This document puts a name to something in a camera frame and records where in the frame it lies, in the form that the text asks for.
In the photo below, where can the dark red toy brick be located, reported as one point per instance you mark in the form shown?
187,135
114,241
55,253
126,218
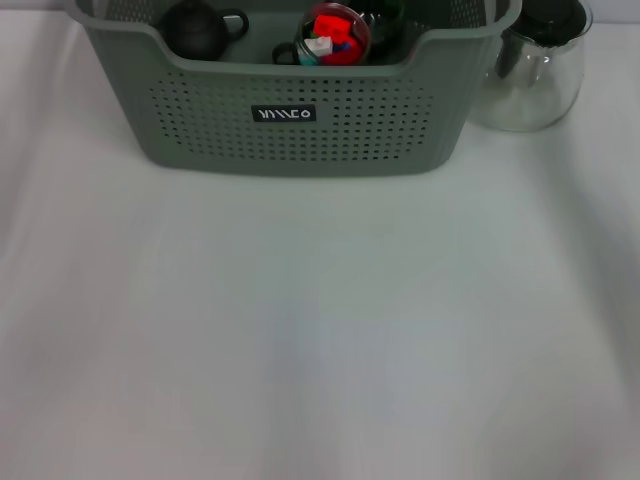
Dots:
345,55

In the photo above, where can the translucent white toy brick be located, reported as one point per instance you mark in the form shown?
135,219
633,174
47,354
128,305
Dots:
319,46

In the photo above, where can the black clay teapot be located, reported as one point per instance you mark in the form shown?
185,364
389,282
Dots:
192,32

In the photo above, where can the grey-green perforated storage bin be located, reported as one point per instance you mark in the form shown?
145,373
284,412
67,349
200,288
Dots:
300,145

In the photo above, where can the glass carafe black lid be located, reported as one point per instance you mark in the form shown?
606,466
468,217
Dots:
525,100

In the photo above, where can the orange-red long toy brick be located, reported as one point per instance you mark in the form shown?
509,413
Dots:
332,25

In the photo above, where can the glass teacup black sleeve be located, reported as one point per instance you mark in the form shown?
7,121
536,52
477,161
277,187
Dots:
366,35
387,20

